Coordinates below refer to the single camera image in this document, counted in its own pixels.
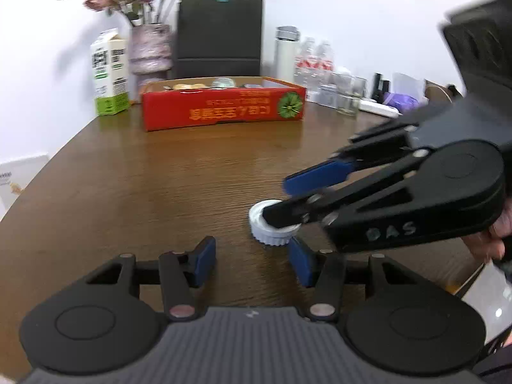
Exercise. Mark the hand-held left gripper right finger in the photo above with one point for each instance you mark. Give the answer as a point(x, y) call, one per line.
point(302, 262)

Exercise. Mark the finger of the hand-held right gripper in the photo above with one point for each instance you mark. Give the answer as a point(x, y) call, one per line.
point(320, 176)
point(288, 212)

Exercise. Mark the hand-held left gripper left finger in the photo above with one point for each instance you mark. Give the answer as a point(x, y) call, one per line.
point(204, 256)

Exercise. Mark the white ribbed lid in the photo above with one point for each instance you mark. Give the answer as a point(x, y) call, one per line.
point(272, 236)

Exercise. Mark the red cardboard box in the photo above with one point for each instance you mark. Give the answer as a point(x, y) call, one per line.
point(224, 108)

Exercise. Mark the wooden desktop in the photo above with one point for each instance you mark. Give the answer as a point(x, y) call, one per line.
point(160, 192)

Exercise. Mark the person's right hand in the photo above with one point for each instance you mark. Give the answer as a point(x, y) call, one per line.
point(490, 244)

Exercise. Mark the silver tin box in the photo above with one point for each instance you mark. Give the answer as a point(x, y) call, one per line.
point(327, 95)

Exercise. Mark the clear drinking glass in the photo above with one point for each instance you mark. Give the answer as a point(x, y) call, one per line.
point(348, 98)

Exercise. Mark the brown cardboard box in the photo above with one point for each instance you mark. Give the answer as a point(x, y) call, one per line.
point(438, 92)

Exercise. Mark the white power bank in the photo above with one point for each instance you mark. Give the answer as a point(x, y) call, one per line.
point(376, 108)

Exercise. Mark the purple packet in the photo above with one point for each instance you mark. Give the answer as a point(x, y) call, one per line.
point(400, 102)

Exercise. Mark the small black bottle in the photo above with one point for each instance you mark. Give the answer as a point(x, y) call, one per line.
point(377, 86)
point(385, 87)

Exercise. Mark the white paper sheet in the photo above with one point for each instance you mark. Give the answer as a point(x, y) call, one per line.
point(408, 84)

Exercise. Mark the clear plastic water bottle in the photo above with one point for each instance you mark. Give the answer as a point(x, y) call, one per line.
point(306, 62)
point(326, 59)

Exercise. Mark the white thermos bottle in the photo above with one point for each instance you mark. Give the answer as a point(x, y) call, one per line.
point(284, 56)

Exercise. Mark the beige white plush toy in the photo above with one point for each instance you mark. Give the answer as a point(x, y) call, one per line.
point(186, 87)

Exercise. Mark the black paper bag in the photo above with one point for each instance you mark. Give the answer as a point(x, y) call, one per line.
point(220, 28)

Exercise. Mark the white printed carton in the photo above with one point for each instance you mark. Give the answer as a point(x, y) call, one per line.
point(18, 176)

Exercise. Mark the white green milk carton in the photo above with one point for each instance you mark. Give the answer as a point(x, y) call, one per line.
point(108, 72)

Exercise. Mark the mottled grey vase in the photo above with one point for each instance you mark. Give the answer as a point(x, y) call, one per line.
point(148, 48)

